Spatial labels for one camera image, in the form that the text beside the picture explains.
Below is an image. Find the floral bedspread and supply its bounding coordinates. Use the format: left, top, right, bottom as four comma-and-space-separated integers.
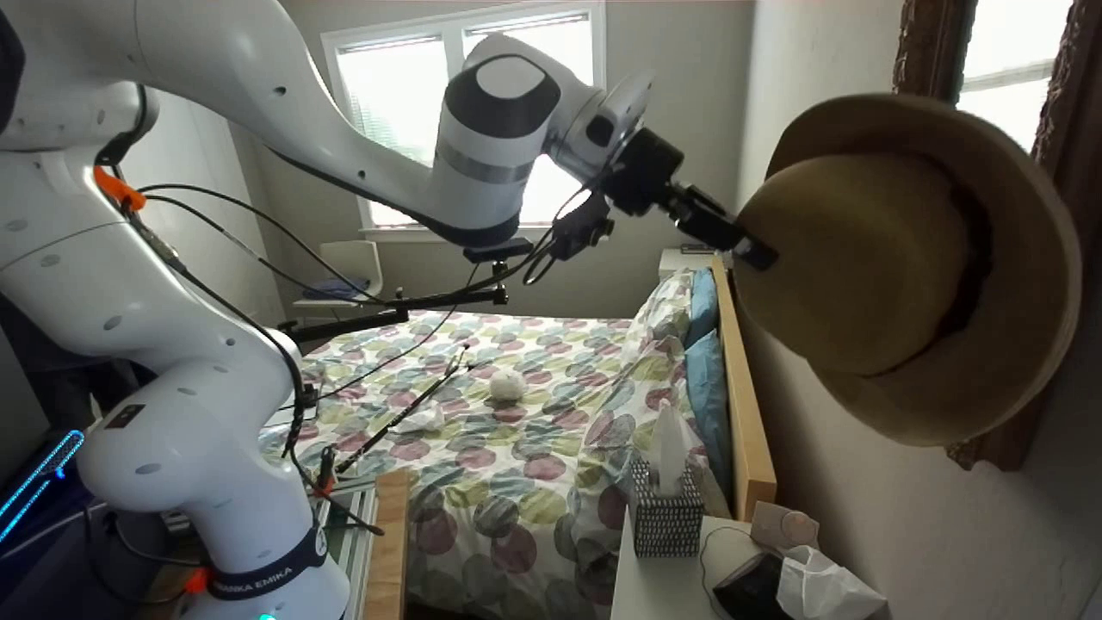
261, 308, 703, 620

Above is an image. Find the tan brimmed hat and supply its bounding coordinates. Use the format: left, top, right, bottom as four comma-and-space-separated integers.
731, 91, 1085, 450

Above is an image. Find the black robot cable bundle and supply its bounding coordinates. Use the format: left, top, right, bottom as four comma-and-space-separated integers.
95, 108, 579, 511

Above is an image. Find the orange cable clip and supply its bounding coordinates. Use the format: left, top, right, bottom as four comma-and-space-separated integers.
94, 164, 153, 218

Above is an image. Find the white framed window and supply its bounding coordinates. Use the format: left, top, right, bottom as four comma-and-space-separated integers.
317, 0, 612, 233

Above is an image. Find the blue pillow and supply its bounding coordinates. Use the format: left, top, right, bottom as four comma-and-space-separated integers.
681, 267, 736, 484

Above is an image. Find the floral pillow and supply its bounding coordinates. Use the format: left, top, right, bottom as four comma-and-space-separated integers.
626, 267, 700, 348

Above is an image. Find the ornate gold picture frame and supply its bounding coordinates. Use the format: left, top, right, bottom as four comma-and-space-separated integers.
891, 0, 1102, 475

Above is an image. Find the small white ball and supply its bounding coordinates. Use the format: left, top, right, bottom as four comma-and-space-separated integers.
487, 370, 530, 405

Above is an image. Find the wooden footboard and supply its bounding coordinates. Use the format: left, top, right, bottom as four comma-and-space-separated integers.
364, 467, 417, 620

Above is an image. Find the small white shelf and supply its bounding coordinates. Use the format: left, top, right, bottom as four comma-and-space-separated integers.
658, 240, 716, 280

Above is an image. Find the dark case with blue light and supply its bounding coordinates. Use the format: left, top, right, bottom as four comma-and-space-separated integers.
0, 424, 130, 620

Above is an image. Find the black white patterned tissue box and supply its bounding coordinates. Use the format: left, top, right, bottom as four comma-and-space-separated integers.
629, 484, 705, 563

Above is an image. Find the white tissue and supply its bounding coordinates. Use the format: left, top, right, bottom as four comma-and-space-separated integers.
650, 405, 693, 498
770, 545, 891, 620

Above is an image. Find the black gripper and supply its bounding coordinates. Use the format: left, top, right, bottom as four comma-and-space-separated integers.
598, 129, 776, 273

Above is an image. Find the light wooden headboard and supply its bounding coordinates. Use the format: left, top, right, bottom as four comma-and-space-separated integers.
705, 253, 783, 524

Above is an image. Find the black clamp rod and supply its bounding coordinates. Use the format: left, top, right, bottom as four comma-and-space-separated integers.
277, 282, 509, 348

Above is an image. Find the black and white gadget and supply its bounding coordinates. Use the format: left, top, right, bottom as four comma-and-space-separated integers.
694, 517, 786, 620

